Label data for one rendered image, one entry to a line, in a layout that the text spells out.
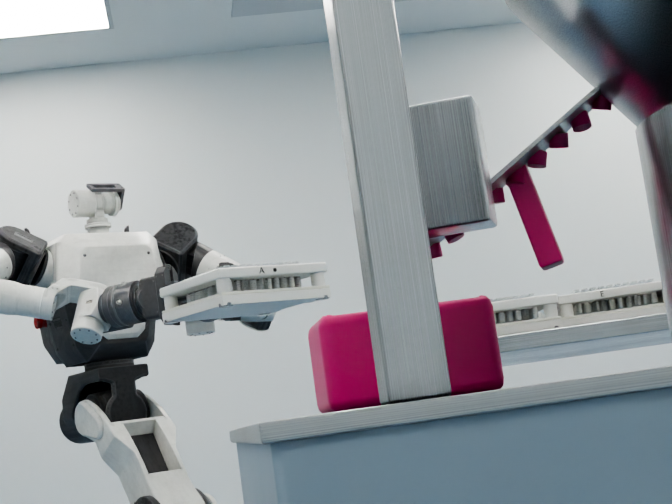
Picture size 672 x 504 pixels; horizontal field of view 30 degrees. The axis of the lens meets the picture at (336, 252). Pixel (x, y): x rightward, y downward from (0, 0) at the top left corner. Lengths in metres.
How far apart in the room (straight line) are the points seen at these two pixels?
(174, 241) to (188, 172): 3.95
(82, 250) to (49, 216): 4.10
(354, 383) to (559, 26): 0.35
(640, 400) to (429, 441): 0.12
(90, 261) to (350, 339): 1.89
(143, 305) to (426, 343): 1.84
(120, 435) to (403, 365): 2.14
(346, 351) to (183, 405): 5.81
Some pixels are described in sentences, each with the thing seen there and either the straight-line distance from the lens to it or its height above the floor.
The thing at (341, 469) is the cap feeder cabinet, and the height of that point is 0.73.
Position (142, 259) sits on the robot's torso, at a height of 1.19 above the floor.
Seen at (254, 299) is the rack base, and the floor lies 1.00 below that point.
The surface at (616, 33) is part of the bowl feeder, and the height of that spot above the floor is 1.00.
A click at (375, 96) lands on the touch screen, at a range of 0.80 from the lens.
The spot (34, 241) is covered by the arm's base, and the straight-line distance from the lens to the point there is 2.98.
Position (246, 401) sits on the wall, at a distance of 6.91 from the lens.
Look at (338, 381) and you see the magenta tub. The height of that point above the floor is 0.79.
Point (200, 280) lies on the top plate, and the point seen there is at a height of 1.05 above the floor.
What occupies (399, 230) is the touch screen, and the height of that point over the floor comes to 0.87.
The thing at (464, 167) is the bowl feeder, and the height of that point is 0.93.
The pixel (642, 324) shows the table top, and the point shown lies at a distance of 2.57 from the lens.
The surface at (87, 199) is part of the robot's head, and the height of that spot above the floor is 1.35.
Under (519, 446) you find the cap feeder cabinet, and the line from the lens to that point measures 0.70.
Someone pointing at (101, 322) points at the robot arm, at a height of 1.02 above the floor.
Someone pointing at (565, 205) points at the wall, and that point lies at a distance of 7.34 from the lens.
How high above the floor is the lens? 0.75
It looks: 8 degrees up
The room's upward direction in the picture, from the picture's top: 8 degrees counter-clockwise
